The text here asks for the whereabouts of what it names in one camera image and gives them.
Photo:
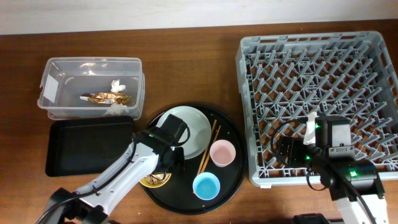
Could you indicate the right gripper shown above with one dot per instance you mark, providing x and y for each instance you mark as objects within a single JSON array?
[{"x": 295, "y": 144}]

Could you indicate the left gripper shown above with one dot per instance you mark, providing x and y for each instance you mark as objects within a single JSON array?
[{"x": 180, "y": 162}]

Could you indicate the grey plate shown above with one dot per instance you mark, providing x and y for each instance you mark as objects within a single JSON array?
[{"x": 198, "y": 124}]

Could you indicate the yellow bowl with food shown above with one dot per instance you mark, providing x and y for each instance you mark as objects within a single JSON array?
[{"x": 155, "y": 180}]

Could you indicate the white tissue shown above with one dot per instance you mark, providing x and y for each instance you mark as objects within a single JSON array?
[
  {"x": 116, "y": 109},
  {"x": 116, "y": 87}
]

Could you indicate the blue cup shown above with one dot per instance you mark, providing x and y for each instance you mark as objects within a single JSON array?
[{"x": 206, "y": 186}]

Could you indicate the brown gold snack wrapper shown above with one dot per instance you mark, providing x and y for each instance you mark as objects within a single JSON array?
[{"x": 106, "y": 98}]

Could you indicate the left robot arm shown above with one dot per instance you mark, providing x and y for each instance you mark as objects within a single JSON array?
[{"x": 94, "y": 202}]

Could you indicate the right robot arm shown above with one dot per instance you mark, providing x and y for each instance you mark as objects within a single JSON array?
[{"x": 327, "y": 150}]

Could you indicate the grey dishwasher rack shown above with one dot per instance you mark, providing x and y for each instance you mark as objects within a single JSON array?
[{"x": 283, "y": 77}]

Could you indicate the left wooden chopstick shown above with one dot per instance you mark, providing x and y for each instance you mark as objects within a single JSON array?
[{"x": 206, "y": 149}]

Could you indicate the pink cup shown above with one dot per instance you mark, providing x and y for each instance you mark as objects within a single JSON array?
[{"x": 222, "y": 153}]

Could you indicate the round black tray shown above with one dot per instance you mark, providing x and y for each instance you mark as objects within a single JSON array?
[{"x": 177, "y": 194}]

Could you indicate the black rectangular tray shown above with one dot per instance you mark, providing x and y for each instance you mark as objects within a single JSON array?
[{"x": 87, "y": 146}]

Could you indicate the clear plastic bin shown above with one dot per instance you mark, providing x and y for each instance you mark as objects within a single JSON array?
[{"x": 65, "y": 79}]

